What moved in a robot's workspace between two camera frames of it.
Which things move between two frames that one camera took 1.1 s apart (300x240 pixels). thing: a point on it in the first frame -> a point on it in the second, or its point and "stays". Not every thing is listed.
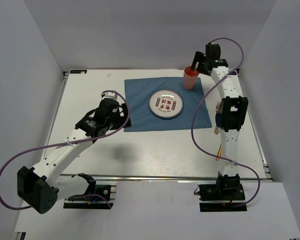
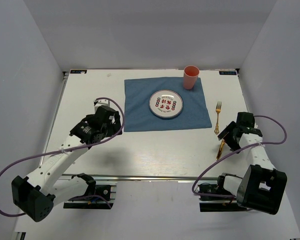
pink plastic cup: [190, 77] stays
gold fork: [216, 130] stays
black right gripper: [200, 57] -> [228, 129]
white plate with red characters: [166, 103] stays
